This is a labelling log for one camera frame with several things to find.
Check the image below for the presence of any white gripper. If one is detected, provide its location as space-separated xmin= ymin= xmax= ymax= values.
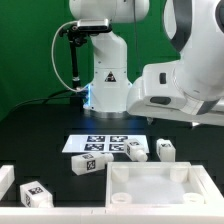
xmin=127 ymin=61 xmax=224 ymax=126

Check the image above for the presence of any white square tabletop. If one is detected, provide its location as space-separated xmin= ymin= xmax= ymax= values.
xmin=105 ymin=162 xmax=209 ymax=207

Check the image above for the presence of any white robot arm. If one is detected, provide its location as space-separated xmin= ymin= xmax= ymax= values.
xmin=69 ymin=0 xmax=224 ymax=126

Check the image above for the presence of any white marker sheet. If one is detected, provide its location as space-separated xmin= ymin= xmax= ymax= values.
xmin=62 ymin=135 xmax=149 ymax=153

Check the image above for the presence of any white U-shaped fence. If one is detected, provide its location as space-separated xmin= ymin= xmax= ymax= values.
xmin=0 ymin=165 xmax=224 ymax=224

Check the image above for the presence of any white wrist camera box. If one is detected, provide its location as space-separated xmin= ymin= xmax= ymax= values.
xmin=142 ymin=62 xmax=186 ymax=109

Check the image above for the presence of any black camera stand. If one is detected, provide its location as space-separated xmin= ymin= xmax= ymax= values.
xmin=59 ymin=25 xmax=87 ymax=108

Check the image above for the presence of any grey camera on stand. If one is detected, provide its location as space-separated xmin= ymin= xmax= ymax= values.
xmin=77 ymin=19 xmax=111 ymax=33

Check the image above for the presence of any black cable on table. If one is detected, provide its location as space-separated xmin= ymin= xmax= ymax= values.
xmin=7 ymin=89 xmax=84 ymax=116

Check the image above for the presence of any white camera cable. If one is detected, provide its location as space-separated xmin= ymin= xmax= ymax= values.
xmin=50 ymin=20 xmax=85 ymax=93

